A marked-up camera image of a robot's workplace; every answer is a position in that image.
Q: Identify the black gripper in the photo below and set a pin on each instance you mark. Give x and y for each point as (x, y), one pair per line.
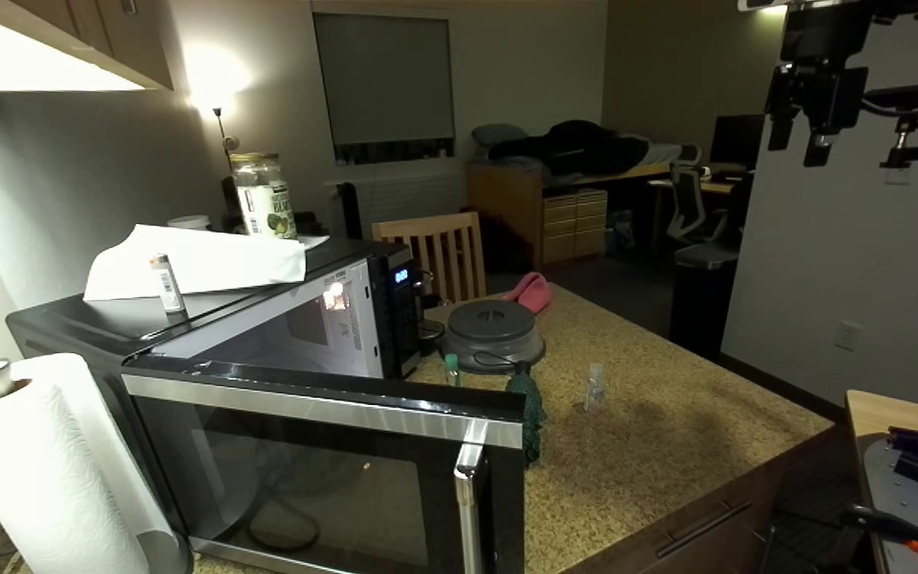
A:
(828, 51)

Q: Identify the black microwave door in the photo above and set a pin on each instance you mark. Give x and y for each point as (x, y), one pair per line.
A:
(320, 478)

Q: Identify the black microwave body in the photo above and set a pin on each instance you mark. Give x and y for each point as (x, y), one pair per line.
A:
(399, 320)

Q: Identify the black computer monitor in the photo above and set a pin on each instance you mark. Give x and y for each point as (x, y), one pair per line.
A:
(738, 143)

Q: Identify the office chair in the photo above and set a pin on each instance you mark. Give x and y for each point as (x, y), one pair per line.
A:
(687, 212)

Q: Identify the black trash bin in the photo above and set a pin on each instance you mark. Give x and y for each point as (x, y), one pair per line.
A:
(701, 308)

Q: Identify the black bags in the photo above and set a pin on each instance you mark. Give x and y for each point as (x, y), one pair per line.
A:
(590, 149)

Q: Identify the wooden desk with drawers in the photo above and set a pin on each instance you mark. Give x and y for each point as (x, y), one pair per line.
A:
(575, 224)

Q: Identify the light wooden tray table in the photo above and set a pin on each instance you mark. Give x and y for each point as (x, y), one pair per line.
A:
(884, 417)

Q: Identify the small clear bottle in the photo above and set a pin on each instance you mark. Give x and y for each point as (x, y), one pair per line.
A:
(594, 388)

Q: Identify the wooden slatted chair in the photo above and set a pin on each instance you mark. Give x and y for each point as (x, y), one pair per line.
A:
(429, 227)

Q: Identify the black orange scissors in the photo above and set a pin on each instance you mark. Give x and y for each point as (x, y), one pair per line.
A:
(892, 528)

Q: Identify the gray window blind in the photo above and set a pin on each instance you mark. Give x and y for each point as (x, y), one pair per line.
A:
(385, 85)

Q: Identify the small green bottle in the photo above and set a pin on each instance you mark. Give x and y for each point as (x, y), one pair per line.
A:
(452, 368)

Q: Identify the black bottle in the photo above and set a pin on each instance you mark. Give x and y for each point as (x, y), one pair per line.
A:
(350, 212)

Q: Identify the glass jar with lid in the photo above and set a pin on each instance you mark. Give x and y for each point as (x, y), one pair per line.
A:
(265, 197)

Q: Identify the slim desk lamp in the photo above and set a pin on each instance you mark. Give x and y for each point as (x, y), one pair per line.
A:
(223, 132)

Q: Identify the small slim tube bottle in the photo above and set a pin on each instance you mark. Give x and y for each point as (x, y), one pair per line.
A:
(166, 289)

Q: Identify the white paper towel roll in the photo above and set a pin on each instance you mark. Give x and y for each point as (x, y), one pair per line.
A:
(32, 467)

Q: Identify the white wall outlet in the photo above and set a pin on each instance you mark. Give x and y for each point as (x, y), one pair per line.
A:
(848, 335)

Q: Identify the wooden wall cabinets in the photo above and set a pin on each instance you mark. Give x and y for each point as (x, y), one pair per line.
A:
(110, 34)

